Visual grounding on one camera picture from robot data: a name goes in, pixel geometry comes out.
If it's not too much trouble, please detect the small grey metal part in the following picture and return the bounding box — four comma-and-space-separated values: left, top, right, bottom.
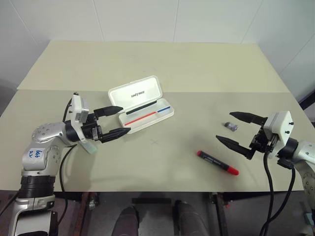
223, 120, 239, 131

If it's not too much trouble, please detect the pale green eraser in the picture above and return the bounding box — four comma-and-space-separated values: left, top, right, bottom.
82, 141, 97, 155

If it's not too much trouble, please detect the white plastic pencil case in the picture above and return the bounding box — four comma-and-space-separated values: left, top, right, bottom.
107, 75, 176, 135

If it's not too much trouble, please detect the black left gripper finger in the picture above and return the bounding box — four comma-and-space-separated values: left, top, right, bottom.
99, 127, 131, 144
93, 106, 124, 118

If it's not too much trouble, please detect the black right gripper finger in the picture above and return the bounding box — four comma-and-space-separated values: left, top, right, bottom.
229, 111, 268, 125
215, 134, 255, 161

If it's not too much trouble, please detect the brown table frame leg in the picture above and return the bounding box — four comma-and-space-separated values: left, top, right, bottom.
80, 192, 99, 236
208, 192, 231, 236

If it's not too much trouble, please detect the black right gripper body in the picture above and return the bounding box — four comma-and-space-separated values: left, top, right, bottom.
248, 124, 273, 154

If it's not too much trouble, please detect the dark rounded shape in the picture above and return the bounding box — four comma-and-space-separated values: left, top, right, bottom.
115, 206, 141, 236
173, 200, 210, 236

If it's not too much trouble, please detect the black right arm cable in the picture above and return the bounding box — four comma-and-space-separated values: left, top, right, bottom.
260, 147, 296, 236

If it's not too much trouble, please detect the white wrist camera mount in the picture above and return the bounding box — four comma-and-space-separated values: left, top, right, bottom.
263, 110, 295, 158
69, 91, 91, 146

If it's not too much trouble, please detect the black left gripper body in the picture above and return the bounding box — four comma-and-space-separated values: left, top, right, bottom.
81, 113, 103, 143

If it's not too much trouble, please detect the black flat bar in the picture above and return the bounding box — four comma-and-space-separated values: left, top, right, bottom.
131, 197, 172, 205

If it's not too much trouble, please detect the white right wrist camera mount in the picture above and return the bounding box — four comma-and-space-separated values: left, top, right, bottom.
263, 110, 295, 158

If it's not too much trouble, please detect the red and black marker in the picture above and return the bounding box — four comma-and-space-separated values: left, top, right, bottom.
196, 149, 240, 177

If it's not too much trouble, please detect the black slanted frame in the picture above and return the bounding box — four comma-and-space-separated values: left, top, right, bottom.
298, 85, 315, 112

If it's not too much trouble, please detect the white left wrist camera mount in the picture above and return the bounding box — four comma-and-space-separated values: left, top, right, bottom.
69, 91, 91, 146

